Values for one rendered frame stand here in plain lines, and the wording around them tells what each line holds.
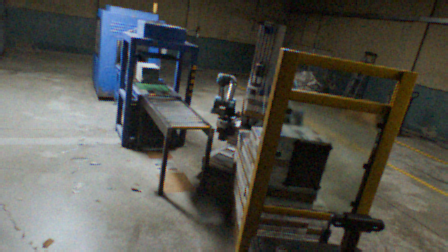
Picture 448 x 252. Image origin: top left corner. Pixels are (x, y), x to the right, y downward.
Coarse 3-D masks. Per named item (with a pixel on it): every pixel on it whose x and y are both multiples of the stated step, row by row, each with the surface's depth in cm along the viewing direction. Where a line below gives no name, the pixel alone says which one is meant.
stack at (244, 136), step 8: (240, 136) 356; (248, 136) 347; (240, 144) 347; (240, 152) 343; (248, 152) 304; (248, 160) 300; (240, 168) 329; (248, 168) 295; (232, 176) 373; (240, 176) 322; (248, 176) 289; (232, 184) 363; (240, 184) 320; (232, 192) 353; (240, 192) 313; (232, 208) 340; (240, 208) 302; (232, 216) 334; (240, 216) 296; (232, 224) 328; (240, 224) 293
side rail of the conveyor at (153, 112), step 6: (144, 96) 440; (144, 102) 432; (150, 102) 417; (150, 108) 402; (150, 114) 402; (156, 114) 377; (156, 120) 376; (162, 120) 356; (162, 126) 354; (168, 126) 341; (168, 132) 339
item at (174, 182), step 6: (156, 174) 404; (168, 174) 410; (174, 174) 413; (180, 174) 416; (168, 180) 395; (174, 180) 398; (180, 180) 401; (186, 180) 403; (168, 186) 382; (174, 186) 384; (180, 186) 387; (186, 186) 389; (192, 186) 392; (168, 192) 369; (174, 192) 371
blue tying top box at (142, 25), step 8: (144, 24) 433; (152, 24) 437; (144, 32) 436; (152, 32) 440; (160, 32) 445; (168, 32) 449; (176, 32) 454; (168, 40) 453; (176, 40) 458; (184, 40) 463
